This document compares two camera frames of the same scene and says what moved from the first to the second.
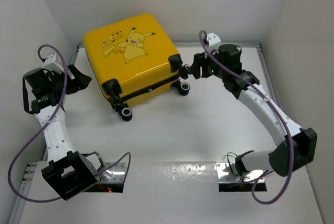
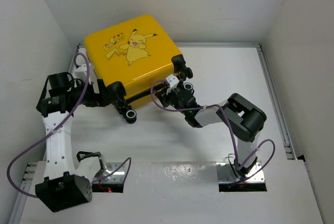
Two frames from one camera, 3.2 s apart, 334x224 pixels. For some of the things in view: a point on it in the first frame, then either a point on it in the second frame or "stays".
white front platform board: x=171 y=192 stays
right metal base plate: x=225 y=175 stays
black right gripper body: x=210 y=67 → x=171 y=98
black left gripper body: x=58 y=82 → x=90 y=99
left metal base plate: x=115 y=175 stays
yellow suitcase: x=134 y=59 stays
